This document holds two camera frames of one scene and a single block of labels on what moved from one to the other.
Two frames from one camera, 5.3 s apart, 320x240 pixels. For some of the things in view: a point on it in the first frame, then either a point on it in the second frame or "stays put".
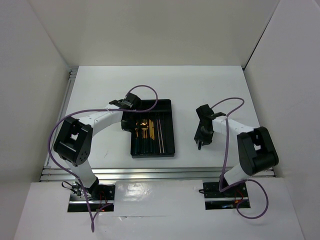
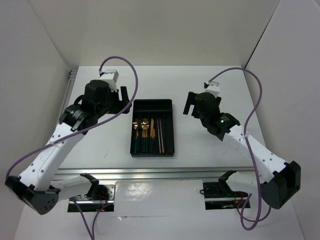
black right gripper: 207,140 to 191,100
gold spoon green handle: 136,142 stays put
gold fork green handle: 144,127 stays put
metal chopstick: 158,138 stays put
